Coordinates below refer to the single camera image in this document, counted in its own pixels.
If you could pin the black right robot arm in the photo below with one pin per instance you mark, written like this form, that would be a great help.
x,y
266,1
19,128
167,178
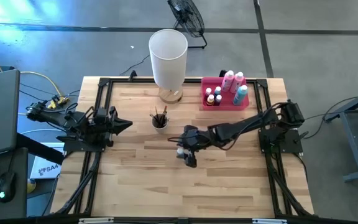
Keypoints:
x,y
253,123

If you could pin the pink plastic tray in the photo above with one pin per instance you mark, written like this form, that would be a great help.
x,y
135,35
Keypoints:
x,y
225,106

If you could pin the black aluminium table frame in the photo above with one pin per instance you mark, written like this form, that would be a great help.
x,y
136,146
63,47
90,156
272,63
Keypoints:
x,y
135,80

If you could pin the small teal paint bottle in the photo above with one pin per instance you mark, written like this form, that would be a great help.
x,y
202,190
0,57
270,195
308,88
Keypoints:
x,y
180,152

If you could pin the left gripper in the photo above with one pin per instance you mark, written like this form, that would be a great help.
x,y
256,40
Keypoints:
x,y
102,119

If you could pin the white cardboard box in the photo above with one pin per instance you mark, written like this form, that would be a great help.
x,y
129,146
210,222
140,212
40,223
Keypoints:
x,y
42,169

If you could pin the beige paper cup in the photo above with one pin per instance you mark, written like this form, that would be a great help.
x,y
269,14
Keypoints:
x,y
160,129

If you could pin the small blue paint bottle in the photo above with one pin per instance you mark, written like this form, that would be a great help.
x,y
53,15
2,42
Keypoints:
x,y
217,90

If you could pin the black clamp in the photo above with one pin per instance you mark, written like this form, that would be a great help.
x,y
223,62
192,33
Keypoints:
x,y
222,73
132,75

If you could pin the black floor fan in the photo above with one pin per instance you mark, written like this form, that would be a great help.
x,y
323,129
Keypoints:
x,y
186,15

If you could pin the black paintbrush silver ferrule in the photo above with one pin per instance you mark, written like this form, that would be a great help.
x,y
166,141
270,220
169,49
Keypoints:
x,y
156,112

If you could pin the large teal paint bottle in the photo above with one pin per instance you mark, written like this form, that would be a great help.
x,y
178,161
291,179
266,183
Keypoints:
x,y
240,95

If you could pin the yellow round object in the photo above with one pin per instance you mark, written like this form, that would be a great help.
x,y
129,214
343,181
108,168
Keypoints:
x,y
31,186

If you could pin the white table lamp wooden base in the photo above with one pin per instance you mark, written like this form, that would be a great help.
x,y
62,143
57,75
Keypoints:
x,y
168,62

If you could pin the grey side desk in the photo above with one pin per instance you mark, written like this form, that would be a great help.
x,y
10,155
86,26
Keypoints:
x,y
19,193

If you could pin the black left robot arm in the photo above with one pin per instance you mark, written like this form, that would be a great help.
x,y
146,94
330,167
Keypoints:
x,y
61,119

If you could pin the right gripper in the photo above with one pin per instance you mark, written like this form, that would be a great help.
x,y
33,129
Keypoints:
x,y
194,141

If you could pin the small yellow paint bottle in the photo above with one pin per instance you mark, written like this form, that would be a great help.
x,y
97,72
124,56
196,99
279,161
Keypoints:
x,y
210,99

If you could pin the large light pink paint bottle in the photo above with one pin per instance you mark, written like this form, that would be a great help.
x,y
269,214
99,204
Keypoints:
x,y
227,81

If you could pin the black computer mouse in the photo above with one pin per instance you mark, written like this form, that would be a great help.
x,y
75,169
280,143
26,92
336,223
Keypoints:
x,y
5,186

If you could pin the small purple paint bottle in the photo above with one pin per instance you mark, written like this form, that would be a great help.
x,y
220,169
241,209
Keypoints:
x,y
218,99

